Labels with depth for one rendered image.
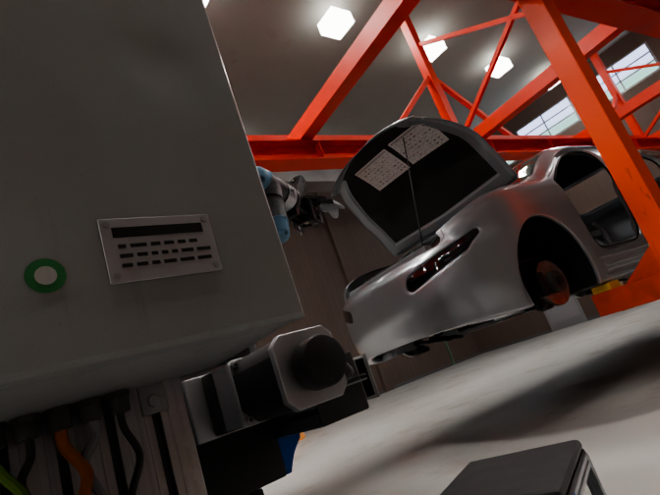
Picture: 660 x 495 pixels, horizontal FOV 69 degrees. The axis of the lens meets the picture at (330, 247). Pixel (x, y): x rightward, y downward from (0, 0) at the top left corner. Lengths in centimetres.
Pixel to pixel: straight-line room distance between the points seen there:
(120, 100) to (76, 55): 5
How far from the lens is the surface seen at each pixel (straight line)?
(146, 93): 46
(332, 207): 141
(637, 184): 376
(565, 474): 135
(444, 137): 395
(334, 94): 483
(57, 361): 35
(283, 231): 115
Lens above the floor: 70
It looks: 15 degrees up
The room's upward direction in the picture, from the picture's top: 19 degrees counter-clockwise
